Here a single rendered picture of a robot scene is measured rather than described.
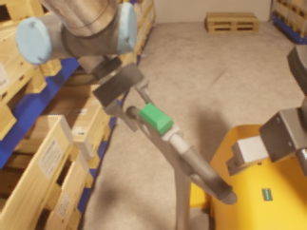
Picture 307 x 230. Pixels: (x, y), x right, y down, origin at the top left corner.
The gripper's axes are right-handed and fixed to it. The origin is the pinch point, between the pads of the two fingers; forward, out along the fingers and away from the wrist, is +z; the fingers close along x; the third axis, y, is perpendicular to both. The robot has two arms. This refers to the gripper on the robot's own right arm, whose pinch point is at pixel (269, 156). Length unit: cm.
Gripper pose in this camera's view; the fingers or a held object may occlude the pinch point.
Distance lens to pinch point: 39.8
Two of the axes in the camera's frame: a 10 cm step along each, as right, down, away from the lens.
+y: 2.1, 8.6, -4.6
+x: 9.7, -1.4, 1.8
